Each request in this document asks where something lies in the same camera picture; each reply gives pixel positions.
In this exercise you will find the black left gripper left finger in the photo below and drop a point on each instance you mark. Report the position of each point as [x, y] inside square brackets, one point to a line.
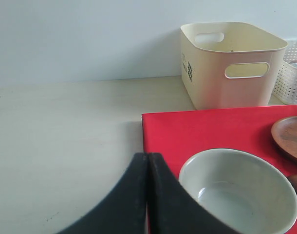
[123, 209]

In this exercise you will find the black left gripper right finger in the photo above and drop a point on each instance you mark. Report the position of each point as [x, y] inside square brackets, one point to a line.
[171, 210]

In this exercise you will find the pale green ceramic bowl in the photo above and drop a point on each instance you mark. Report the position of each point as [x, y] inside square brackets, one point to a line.
[242, 190]

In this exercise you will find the round wooden plate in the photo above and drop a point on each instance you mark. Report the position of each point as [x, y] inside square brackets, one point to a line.
[284, 134]

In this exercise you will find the red tablecloth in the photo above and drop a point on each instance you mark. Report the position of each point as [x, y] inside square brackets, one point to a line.
[177, 136]

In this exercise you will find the cream plastic bin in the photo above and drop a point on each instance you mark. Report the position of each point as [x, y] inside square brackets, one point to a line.
[229, 64]

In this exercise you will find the white perforated plastic basket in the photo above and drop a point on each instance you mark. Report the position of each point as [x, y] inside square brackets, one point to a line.
[285, 88]

